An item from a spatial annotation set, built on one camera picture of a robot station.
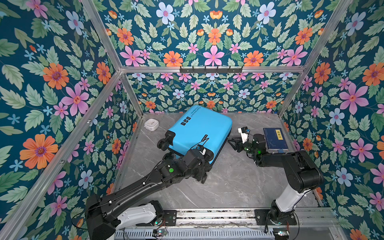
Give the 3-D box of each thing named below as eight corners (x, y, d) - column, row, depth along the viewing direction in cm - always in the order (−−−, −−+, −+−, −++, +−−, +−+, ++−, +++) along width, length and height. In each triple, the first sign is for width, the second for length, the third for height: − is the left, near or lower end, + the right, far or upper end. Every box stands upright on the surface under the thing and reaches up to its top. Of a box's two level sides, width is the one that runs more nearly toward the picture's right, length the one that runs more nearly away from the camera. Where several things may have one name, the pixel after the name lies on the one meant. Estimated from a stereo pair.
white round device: (144, 131, 111) (142, 128, 108) (147, 122, 117) (145, 118, 114) (157, 131, 111) (156, 128, 108) (159, 122, 117) (158, 118, 114)
